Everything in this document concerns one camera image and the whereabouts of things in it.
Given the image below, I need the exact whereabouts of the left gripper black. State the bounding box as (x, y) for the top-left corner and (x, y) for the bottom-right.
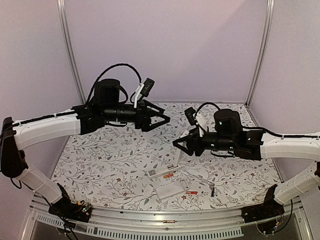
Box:
(102, 99), (171, 132)

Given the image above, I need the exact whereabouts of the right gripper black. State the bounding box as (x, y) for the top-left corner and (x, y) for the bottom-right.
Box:
(173, 126), (236, 157)

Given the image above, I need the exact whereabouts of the long remote battery cover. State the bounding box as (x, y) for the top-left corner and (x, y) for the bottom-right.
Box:
(174, 148), (185, 166)

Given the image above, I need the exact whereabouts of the orange AA battery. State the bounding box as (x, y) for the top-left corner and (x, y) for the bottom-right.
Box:
(163, 173), (174, 179)

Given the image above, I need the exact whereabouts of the long white remote control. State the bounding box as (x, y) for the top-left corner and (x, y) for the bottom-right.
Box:
(146, 164), (182, 179)

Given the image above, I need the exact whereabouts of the purple AA battery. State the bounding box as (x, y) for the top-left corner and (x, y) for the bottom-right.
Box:
(211, 187), (215, 198)

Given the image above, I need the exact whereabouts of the white battery cover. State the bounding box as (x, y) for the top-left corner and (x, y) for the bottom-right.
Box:
(142, 185), (154, 197)

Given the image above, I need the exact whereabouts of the red gold AA battery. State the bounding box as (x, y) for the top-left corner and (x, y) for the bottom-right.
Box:
(163, 220), (177, 224)

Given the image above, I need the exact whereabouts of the white remote with buttons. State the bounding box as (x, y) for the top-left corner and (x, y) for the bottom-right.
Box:
(195, 113), (209, 133)

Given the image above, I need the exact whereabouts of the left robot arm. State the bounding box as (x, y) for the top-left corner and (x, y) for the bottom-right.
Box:
(0, 78), (170, 217)

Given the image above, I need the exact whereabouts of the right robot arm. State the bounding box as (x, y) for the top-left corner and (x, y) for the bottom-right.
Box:
(173, 108), (320, 218)

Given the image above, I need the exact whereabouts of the floral table mat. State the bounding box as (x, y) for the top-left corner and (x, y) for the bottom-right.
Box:
(51, 103), (280, 211)

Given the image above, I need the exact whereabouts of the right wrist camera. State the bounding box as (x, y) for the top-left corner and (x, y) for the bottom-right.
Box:
(184, 107), (196, 126)

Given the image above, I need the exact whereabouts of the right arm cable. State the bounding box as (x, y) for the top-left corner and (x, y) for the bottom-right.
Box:
(196, 101), (222, 118)

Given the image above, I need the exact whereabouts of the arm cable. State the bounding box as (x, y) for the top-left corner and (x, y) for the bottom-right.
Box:
(86, 63), (142, 106)
(196, 101), (222, 118)

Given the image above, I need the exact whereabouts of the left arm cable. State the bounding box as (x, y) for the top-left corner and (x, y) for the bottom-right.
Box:
(86, 63), (142, 106)

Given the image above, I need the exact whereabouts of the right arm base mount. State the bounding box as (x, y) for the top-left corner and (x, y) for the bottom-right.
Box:
(241, 184), (285, 235)

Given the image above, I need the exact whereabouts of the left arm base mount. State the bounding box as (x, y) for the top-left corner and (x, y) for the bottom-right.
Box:
(48, 183), (92, 223)

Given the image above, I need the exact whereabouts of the left aluminium frame post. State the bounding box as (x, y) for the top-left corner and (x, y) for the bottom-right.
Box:
(56, 0), (86, 104)

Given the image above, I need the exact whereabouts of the aluminium frame post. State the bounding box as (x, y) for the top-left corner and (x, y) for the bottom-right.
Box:
(245, 0), (275, 109)
(56, 0), (86, 104)

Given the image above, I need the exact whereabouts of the right aluminium frame post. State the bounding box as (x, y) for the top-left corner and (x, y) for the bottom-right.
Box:
(245, 0), (275, 109)

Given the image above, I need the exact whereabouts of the aluminium front rail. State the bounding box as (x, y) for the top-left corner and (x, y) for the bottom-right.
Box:
(21, 195), (316, 240)

